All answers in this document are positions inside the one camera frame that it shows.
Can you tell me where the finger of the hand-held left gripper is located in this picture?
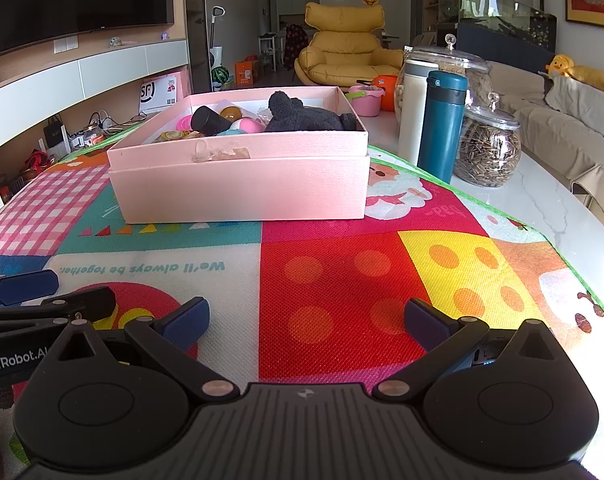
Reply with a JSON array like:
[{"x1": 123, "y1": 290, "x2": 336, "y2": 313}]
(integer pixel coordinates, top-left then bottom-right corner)
[
  {"x1": 0, "y1": 286, "x2": 116, "y2": 333},
  {"x1": 0, "y1": 269, "x2": 60, "y2": 308}
]

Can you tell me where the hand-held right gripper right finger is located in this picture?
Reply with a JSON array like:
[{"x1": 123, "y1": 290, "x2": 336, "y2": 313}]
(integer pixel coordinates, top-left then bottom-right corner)
[{"x1": 373, "y1": 298, "x2": 568, "y2": 400}]

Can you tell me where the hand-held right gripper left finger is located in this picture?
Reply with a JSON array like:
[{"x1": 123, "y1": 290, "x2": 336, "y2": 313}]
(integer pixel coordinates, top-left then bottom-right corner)
[{"x1": 44, "y1": 296, "x2": 236, "y2": 399}]

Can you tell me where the pink cardboard box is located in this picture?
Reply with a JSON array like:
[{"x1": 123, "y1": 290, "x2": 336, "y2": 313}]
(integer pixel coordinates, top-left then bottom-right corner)
[{"x1": 106, "y1": 86, "x2": 369, "y2": 224}]

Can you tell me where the colourful printed play mat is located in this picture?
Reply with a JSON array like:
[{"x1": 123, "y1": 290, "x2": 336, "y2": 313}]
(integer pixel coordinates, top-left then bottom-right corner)
[{"x1": 0, "y1": 145, "x2": 604, "y2": 480}]

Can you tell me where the white power strip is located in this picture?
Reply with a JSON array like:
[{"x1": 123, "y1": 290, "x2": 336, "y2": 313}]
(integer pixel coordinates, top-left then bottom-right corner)
[{"x1": 66, "y1": 130, "x2": 105, "y2": 148}]

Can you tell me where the glass jar of seeds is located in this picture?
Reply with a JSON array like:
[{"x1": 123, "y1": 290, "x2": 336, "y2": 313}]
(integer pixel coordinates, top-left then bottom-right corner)
[{"x1": 453, "y1": 92, "x2": 523, "y2": 188}]

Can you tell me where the teal thermos bottle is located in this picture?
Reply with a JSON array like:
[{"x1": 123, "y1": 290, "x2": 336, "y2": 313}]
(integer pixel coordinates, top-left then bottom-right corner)
[{"x1": 418, "y1": 71, "x2": 469, "y2": 185}]

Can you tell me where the black cylinder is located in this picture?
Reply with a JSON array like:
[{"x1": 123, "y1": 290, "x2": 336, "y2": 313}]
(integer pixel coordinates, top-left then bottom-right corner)
[{"x1": 191, "y1": 106, "x2": 233, "y2": 136}]

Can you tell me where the white thermos bottle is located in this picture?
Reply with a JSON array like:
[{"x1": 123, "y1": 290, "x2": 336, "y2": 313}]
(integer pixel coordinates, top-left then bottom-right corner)
[{"x1": 398, "y1": 59, "x2": 439, "y2": 167}]

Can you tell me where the white pink courier box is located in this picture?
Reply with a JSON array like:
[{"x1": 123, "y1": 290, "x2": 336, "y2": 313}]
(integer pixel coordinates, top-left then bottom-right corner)
[{"x1": 139, "y1": 71, "x2": 183, "y2": 116}]

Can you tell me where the pink toy bucket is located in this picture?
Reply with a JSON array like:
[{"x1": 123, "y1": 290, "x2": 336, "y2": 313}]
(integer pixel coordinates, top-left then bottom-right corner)
[{"x1": 345, "y1": 85, "x2": 385, "y2": 118}]

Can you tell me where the beige covered sofa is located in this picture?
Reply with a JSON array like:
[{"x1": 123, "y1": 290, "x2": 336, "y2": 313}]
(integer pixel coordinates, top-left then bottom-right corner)
[{"x1": 487, "y1": 60, "x2": 604, "y2": 241}]

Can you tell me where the orange bucket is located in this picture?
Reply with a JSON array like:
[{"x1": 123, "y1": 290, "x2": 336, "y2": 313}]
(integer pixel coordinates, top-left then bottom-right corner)
[{"x1": 372, "y1": 75, "x2": 400, "y2": 112}]

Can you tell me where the black plush toy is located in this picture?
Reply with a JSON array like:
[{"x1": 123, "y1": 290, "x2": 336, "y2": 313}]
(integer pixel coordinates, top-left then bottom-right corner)
[{"x1": 264, "y1": 91, "x2": 357, "y2": 133}]

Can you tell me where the large glass jar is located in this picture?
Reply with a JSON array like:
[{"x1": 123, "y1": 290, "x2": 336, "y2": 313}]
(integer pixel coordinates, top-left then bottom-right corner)
[{"x1": 404, "y1": 34, "x2": 492, "y2": 111}]

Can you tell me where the white stool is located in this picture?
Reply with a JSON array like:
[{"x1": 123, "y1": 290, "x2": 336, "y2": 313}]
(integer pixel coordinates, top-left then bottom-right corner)
[{"x1": 259, "y1": 34, "x2": 280, "y2": 73}]

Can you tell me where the white stick vacuum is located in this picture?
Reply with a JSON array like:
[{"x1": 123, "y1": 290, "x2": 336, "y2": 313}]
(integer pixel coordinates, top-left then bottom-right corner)
[{"x1": 209, "y1": 6, "x2": 227, "y2": 68}]

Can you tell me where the yellow lounge chair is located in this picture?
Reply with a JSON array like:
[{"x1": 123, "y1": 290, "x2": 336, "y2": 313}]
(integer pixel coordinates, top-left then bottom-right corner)
[{"x1": 294, "y1": 1, "x2": 405, "y2": 88}]

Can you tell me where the black television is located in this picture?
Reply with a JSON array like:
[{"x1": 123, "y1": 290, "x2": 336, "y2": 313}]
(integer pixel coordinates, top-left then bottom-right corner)
[{"x1": 0, "y1": 0, "x2": 175, "y2": 61}]

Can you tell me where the yellow duck plush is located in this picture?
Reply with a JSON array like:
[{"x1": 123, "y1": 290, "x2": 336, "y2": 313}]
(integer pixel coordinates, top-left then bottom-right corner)
[{"x1": 546, "y1": 55, "x2": 604, "y2": 98}]

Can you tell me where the dark patterned blanket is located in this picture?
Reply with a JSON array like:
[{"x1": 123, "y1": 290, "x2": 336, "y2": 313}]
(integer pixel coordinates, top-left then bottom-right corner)
[{"x1": 283, "y1": 24, "x2": 309, "y2": 71}]

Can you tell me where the glass fish tank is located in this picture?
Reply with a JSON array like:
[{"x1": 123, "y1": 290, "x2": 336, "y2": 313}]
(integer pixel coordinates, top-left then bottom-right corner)
[{"x1": 437, "y1": 0, "x2": 558, "y2": 53}]

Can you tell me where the white wooden wall cabinet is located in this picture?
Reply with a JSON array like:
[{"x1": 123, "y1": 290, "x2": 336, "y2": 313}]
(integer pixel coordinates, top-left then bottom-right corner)
[{"x1": 0, "y1": 25, "x2": 193, "y2": 211}]

